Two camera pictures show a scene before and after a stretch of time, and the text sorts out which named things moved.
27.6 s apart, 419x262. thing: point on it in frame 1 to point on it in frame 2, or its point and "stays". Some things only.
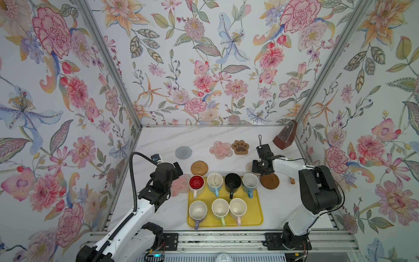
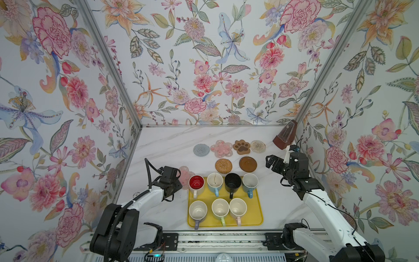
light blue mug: [215, 182] stays
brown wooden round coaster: [270, 181] to [247, 164]
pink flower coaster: [221, 150] stays
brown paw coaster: [240, 147] stays
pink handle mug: [238, 208] stays
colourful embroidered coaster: [249, 167] to [257, 146]
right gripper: [255, 162] to [279, 162]
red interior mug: [196, 184] stays
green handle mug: [220, 208] stays
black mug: [232, 182] stays
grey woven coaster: [183, 152] to [201, 150]
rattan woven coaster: [199, 167] to [223, 166]
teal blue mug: [250, 183] stays
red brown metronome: [286, 135] stays
